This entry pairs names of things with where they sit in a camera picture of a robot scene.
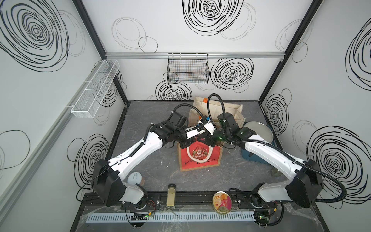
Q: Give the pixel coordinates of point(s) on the gold bottle with black cap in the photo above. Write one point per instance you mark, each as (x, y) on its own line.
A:
(171, 192)

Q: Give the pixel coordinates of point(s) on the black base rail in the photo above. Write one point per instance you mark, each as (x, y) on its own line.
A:
(157, 200)

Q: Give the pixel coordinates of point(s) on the round candy tin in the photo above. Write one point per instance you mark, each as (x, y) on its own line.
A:
(222, 202)

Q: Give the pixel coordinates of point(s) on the white slotted cable duct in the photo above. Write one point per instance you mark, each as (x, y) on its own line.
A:
(170, 217)

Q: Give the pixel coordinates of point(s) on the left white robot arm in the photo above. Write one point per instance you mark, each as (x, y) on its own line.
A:
(108, 179)

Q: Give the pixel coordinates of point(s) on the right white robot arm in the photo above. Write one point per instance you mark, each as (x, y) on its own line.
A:
(303, 179)

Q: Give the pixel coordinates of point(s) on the white round can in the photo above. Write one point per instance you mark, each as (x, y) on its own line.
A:
(136, 178)

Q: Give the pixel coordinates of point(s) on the white wire wall shelf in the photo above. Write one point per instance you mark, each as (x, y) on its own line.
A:
(99, 91)

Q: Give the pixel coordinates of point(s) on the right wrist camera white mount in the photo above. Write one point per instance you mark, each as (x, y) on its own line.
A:
(209, 125)

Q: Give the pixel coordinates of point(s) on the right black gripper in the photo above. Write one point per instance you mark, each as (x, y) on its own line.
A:
(208, 140)

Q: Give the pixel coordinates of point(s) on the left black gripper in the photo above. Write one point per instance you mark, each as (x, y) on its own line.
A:
(188, 141)

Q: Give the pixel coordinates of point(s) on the black wire wall basket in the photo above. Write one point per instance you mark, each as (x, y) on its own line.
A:
(188, 68)

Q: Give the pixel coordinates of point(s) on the red Christmas jute bag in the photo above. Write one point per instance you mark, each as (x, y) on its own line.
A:
(199, 156)

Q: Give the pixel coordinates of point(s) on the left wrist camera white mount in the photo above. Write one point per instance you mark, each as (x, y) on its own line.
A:
(194, 131)

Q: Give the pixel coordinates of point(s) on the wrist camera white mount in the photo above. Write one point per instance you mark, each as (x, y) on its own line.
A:
(209, 125)
(194, 131)

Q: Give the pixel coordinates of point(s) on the cream floral canvas tote bag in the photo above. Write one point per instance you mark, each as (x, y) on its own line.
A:
(215, 110)

